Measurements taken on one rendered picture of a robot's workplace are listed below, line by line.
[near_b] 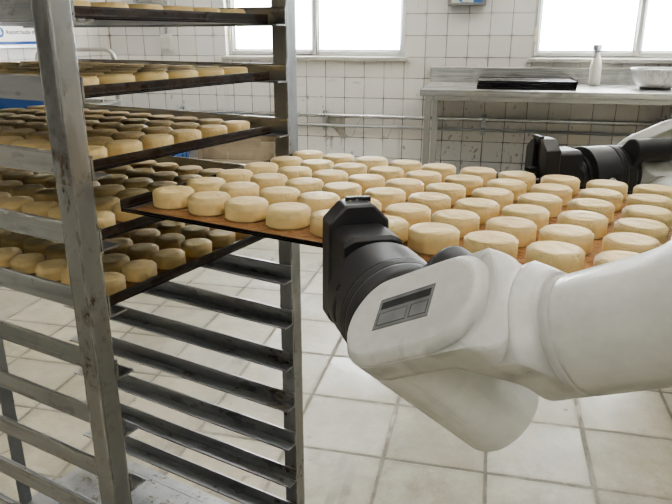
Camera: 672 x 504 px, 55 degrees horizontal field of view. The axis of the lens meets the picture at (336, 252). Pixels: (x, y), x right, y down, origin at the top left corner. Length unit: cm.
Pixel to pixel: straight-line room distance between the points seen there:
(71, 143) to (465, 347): 58
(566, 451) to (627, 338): 185
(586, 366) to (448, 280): 9
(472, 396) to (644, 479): 174
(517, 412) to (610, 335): 13
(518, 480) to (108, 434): 134
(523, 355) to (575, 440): 189
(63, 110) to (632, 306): 64
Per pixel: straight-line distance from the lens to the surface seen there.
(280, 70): 113
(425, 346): 35
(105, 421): 93
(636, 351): 32
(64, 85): 80
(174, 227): 117
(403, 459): 203
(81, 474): 184
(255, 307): 128
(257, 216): 72
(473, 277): 35
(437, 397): 40
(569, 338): 33
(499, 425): 43
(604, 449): 221
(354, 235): 53
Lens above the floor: 120
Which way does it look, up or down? 19 degrees down
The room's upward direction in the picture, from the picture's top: straight up
